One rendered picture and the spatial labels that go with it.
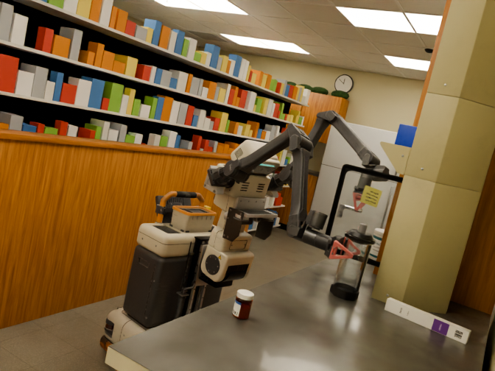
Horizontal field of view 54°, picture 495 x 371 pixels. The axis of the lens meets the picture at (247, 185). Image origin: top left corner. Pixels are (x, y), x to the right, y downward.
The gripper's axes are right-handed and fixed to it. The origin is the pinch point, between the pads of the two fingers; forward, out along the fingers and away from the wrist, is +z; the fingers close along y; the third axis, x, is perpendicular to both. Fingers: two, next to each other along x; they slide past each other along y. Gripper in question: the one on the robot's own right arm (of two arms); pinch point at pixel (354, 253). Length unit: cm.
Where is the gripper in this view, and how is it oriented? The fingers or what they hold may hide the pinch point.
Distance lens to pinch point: 178.4
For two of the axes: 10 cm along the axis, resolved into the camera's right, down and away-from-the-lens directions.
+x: -2.5, 9.6, 1.5
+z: 8.3, 2.9, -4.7
